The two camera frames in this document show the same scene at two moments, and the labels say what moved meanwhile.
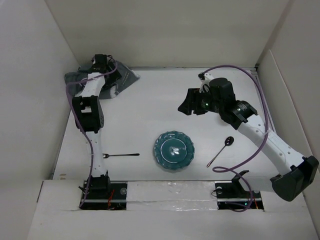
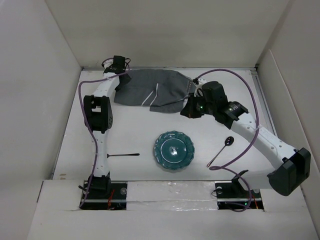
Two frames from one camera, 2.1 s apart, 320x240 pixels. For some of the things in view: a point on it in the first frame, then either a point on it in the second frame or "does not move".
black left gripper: (115, 76) to (126, 79)
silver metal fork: (105, 156) does not move
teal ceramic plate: (174, 150) does not move
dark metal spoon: (228, 141) does not move
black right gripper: (191, 102) does not move
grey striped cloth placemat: (126, 76) to (163, 91)
